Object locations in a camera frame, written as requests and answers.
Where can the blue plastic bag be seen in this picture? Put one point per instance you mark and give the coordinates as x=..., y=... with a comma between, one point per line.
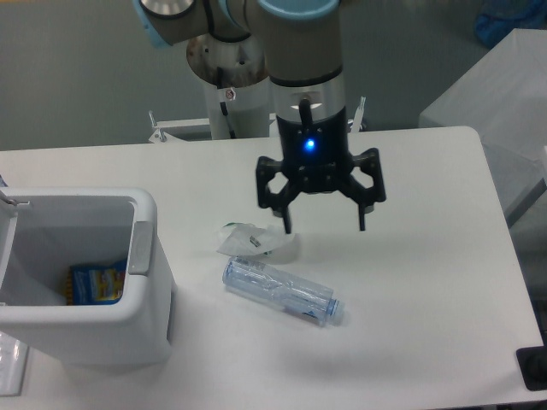
x=497, y=19

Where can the white mounting bracket frame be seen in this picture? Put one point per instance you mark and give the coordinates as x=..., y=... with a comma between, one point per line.
x=235, y=125

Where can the blue yellow snack packet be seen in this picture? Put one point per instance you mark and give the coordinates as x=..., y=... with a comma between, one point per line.
x=88, y=284

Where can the crumpled white plastic wrapper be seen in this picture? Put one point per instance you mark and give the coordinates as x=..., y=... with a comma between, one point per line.
x=242, y=239

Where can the silver table clamp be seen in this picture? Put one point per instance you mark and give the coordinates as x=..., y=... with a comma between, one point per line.
x=358, y=122

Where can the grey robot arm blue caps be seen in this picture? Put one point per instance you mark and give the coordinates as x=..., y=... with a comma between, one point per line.
x=301, y=43

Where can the white push-lid trash can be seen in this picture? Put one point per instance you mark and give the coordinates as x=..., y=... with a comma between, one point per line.
x=45, y=231

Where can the white covered side box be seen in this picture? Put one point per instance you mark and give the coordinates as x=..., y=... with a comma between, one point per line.
x=503, y=98

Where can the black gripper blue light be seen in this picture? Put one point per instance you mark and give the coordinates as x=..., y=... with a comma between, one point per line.
x=316, y=149

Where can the clear crushed plastic bottle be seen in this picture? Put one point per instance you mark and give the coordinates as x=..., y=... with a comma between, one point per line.
x=282, y=291

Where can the black device at table edge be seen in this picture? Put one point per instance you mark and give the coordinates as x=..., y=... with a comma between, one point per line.
x=532, y=362

